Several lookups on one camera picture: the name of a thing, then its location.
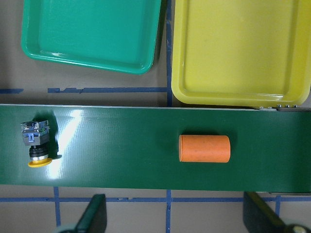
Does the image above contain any yellow plastic tray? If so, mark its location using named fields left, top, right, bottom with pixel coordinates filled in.
left=172, top=0, right=311, bottom=107

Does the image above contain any yellow push button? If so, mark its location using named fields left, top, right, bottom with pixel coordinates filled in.
left=20, top=120, right=52, bottom=168

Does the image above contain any plain orange cylinder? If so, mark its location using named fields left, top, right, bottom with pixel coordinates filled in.
left=179, top=135, right=231, bottom=163

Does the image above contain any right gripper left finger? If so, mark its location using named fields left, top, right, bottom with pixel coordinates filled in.
left=74, top=194, right=107, bottom=233

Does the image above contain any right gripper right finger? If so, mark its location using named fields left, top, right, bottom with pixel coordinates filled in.
left=242, top=192, right=291, bottom=233

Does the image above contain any green plastic tray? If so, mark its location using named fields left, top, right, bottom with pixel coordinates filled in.
left=21, top=0, right=161, bottom=75

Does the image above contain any green conveyor belt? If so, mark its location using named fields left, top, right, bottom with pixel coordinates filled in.
left=0, top=105, right=311, bottom=193

